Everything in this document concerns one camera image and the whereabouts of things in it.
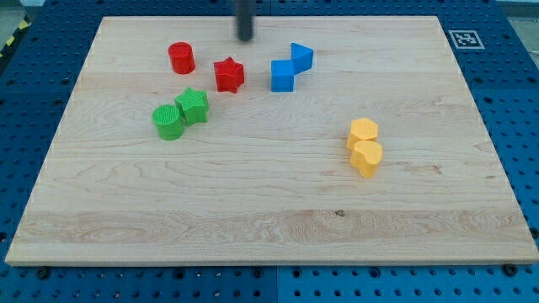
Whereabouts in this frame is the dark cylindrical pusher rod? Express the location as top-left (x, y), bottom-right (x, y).
top-left (235, 0), bottom-right (255, 42)

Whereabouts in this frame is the red cylinder block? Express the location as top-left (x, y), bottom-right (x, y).
top-left (168, 41), bottom-right (195, 74)

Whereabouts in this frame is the red star block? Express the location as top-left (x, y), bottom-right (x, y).
top-left (213, 57), bottom-right (245, 93)

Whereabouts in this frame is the green star block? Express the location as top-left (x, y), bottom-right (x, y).
top-left (174, 88), bottom-right (209, 126)

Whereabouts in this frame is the blue cube block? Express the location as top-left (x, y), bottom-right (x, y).
top-left (270, 60), bottom-right (295, 92)

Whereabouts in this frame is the blue triangle block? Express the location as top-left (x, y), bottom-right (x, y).
top-left (291, 43), bottom-right (314, 74)

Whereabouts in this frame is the green cylinder block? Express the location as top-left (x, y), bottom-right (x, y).
top-left (152, 104), bottom-right (184, 141)

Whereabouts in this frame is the wooden board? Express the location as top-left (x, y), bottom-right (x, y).
top-left (6, 16), bottom-right (538, 267)

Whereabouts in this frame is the yellow hexagon block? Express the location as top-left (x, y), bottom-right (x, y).
top-left (346, 117), bottom-right (379, 150)

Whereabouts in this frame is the yellow heart block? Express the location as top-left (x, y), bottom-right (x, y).
top-left (350, 141), bottom-right (383, 178)

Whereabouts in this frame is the white fiducial marker tag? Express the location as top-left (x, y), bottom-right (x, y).
top-left (449, 29), bottom-right (484, 50)

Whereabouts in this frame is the black bolt front left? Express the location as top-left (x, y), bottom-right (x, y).
top-left (35, 267), bottom-right (50, 280)

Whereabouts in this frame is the black bolt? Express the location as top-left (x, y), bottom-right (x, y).
top-left (502, 263), bottom-right (519, 277)
top-left (35, 267), bottom-right (50, 280)

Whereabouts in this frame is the black bolt front right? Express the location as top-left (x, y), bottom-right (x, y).
top-left (502, 263), bottom-right (519, 277)

